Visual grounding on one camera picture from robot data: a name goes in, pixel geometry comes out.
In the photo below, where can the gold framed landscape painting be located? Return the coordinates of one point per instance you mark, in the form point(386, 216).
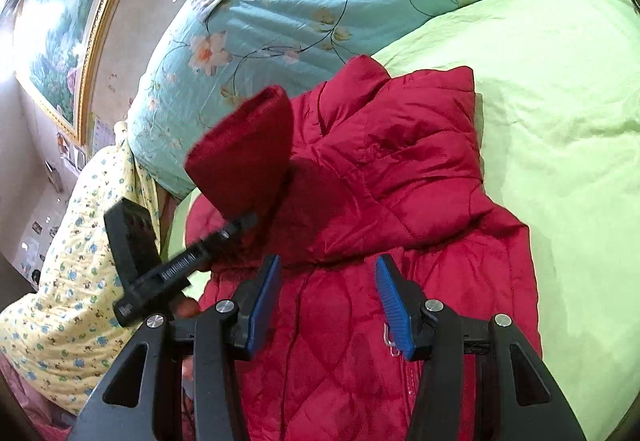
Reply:
point(60, 31)

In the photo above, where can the teal floral quilt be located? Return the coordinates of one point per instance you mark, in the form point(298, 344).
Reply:
point(310, 6)

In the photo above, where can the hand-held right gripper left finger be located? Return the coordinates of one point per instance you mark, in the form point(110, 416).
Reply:
point(262, 301)

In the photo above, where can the cluster of wall stickers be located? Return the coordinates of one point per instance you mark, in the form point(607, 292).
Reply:
point(102, 136)

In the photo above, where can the green bed sheet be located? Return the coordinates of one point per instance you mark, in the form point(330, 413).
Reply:
point(560, 121)

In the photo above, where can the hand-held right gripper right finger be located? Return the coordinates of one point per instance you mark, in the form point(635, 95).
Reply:
point(395, 306)

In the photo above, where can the person's left hand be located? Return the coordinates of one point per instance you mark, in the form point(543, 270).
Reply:
point(186, 308)

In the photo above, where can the yellow printed quilt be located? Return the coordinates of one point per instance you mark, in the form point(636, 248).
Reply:
point(70, 271)

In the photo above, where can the red quilted jacket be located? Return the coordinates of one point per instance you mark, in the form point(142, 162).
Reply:
point(390, 181)

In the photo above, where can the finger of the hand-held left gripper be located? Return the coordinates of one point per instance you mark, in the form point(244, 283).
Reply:
point(227, 233)

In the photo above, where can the pink cloth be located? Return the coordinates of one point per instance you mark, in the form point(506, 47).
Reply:
point(30, 391)

